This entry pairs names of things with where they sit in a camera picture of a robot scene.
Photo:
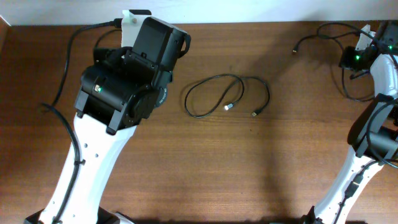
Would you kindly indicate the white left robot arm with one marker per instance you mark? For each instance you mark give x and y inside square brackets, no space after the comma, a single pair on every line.
[122,87]

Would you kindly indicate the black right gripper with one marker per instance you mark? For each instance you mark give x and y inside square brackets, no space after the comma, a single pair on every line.
[348,59]

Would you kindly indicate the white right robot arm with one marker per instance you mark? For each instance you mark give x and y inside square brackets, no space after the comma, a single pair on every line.
[372,146]

